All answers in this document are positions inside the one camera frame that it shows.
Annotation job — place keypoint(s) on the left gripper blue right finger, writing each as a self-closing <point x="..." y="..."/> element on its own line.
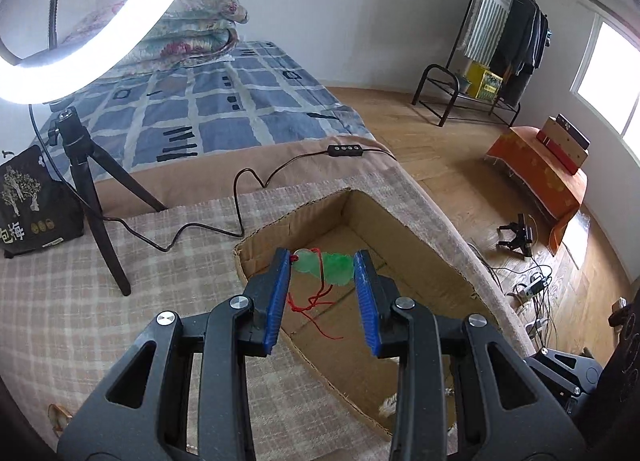
<point x="463" y="392"/>

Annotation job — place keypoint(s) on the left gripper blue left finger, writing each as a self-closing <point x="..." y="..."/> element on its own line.
<point x="179" y="392"/>

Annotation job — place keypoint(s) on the red strap wristwatch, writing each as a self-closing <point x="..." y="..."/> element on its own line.
<point x="59" y="418"/>

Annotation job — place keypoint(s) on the beige plaid blanket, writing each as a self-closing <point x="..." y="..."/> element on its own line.
<point x="64" y="322"/>

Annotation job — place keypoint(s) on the open cardboard box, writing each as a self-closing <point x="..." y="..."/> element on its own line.
<point x="337" y="244"/>

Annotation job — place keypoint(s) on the small black floor tripod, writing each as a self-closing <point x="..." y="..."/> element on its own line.
<point x="522" y="237"/>

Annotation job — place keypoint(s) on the orange cloth covered table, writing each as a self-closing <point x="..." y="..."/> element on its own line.
<point x="560" y="193"/>

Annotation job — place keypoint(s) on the black snack bag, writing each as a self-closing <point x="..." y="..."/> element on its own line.
<point x="36" y="211"/>

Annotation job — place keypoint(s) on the cardboard box with books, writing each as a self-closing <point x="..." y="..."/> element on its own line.
<point x="565" y="142"/>

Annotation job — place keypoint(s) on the blue checked bed sheet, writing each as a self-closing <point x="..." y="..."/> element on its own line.
<point x="257" y="96"/>

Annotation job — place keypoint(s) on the black tripod stand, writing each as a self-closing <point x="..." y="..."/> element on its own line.
<point x="79" y="149"/>

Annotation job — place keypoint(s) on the yellow green box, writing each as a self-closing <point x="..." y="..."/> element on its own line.
<point x="484" y="84"/>

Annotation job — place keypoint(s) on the black clothes rack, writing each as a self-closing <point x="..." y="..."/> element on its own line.
<point x="442" y="91"/>

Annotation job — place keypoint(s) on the window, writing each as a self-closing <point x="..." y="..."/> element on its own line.
<point x="607" y="80"/>

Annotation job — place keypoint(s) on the dark hanging clothes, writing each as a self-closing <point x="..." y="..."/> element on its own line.
<point x="520" y="49"/>

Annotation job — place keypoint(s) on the folded floral quilt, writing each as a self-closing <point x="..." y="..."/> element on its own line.
<point x="190" y="33"/>

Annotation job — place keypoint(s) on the striped hanging towel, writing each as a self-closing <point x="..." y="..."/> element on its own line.
<point x="483" y="28"/>

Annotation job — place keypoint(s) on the white ring light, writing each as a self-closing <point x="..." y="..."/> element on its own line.
<point x="57" y="73"/>

